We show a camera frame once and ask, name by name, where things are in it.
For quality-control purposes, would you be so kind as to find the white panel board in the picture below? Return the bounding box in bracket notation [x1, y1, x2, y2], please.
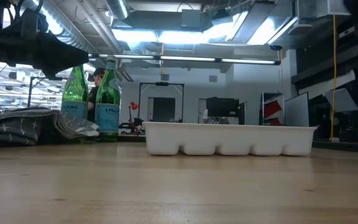
[283, 91, 310, 128]

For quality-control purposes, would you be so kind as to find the silver ceiling duct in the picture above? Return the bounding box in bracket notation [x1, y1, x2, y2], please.
[105, 0, 131, 20]

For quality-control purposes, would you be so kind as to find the grey tilted panel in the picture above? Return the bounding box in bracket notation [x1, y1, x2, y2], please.
[323, 87, 358, 114]

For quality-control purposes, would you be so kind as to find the white plastic cutlery tray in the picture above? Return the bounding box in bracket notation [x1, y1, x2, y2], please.
[142, 121, 319, 157]

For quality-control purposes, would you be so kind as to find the green glass bottle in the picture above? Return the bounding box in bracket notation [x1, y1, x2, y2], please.
[60, 64, 90, 121]
[94, 55, 121, 142]

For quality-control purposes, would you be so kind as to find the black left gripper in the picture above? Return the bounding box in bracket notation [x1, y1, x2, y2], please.
[0, 8, 90, 79]

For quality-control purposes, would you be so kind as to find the red and white shelf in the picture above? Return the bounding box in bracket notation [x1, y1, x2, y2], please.
[260, 91, 285, 126]

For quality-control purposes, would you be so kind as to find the black rectangular rig frame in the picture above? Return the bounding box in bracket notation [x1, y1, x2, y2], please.
[137, 81, 185, 124]

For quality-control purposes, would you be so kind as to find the black monitor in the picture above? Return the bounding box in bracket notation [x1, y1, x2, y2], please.
[206, 96, 241, 119]

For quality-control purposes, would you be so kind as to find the red desk lamp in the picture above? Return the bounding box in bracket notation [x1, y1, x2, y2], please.
[127, 100, 141, 135]

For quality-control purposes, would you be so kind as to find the long ceiling light bar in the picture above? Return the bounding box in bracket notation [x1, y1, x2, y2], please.
[88, 54, 282, 66]

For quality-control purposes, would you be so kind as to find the thin hanging yellow cord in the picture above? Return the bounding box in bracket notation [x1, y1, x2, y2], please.
[160, 42, 165, 76]

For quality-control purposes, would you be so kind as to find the grey checked dish towel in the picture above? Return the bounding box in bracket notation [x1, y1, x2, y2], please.
[0, 106, 101, 149]

